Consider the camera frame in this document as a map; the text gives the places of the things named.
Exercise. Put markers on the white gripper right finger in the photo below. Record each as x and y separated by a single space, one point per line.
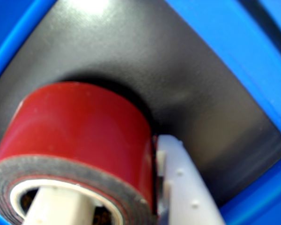
185 187

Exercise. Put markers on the blue square box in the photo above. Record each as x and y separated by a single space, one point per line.
236 47

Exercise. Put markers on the red tape roll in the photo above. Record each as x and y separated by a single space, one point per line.
79 126

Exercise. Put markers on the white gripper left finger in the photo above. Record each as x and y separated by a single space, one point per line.
58 208

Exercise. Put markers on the black square mat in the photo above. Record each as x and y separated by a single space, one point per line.
131 58

